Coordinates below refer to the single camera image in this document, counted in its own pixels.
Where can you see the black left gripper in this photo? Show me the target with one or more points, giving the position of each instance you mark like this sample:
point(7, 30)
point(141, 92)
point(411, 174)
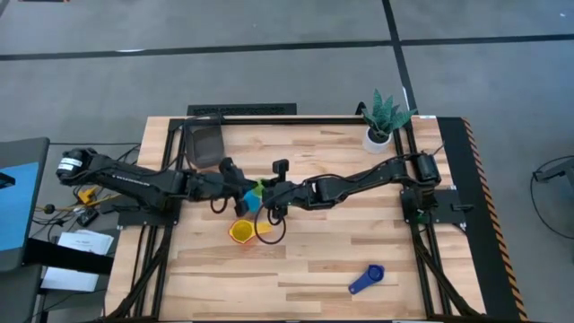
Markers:
point(215, 187)

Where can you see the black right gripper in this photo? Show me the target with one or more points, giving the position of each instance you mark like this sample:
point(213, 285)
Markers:
point(291, 195)

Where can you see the green measuring cup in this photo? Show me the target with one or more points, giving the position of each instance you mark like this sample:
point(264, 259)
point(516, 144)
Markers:
point(260, 186)

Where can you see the yellow measuring cup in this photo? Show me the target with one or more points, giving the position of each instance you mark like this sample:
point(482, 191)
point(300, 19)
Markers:
point(242, 231)

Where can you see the small dark blue measuring cup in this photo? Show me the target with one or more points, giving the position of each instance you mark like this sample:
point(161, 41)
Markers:
point(374, 273)

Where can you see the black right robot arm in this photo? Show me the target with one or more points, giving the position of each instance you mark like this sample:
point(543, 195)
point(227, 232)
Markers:
point(359, 179)

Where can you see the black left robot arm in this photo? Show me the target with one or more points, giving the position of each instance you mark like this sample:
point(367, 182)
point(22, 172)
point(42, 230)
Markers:
point(134, 179)

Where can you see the grey basket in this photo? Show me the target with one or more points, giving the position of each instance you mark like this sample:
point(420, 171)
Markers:
point(205, 145)

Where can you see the black perforated strip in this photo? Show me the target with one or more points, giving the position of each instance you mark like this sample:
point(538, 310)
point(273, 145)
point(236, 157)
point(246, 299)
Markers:
point(242, 109)

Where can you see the white plant pot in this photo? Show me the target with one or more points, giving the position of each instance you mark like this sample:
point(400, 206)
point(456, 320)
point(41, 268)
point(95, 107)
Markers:
point(374, 144)

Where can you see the green leafy plant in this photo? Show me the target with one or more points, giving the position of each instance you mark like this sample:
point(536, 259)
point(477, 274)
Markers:
point(385, 114)

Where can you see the yellow plug connector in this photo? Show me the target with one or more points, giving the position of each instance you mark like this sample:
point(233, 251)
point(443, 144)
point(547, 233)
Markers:
point(87, 196)

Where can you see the black power adapter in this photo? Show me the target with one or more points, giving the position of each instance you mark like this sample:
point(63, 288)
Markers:
point(87, 217)

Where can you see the white paper sheet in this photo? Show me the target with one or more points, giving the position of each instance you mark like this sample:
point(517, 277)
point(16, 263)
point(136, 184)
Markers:
point(69, 279)
point(87, 242)

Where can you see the black shelf board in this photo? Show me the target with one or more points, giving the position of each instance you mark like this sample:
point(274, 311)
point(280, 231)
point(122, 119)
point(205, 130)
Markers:
point(67, 260)

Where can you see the black hazard striped mat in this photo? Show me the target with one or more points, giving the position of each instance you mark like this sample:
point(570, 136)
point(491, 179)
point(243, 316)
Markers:
point(484, 251)

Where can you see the small black device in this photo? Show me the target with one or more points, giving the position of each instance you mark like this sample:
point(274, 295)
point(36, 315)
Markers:
point(6, 179)

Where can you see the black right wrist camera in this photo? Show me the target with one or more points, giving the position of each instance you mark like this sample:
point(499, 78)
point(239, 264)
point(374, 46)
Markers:
point(280, 168)

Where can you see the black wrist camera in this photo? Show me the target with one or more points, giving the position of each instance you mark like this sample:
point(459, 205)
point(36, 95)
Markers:
point(280, 168)
point(232, 168)

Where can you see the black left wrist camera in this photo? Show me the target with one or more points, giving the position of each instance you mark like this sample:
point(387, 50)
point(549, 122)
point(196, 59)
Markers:
point(232, 168)

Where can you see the black table frame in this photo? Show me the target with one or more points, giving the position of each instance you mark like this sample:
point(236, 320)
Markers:
point(291, 121)

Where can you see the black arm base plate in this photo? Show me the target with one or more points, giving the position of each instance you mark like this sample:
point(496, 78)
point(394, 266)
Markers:
point(134, 220)
point(453, 217)

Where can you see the blue panel grey frame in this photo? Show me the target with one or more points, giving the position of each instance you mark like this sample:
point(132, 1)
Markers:
point(18, 206)

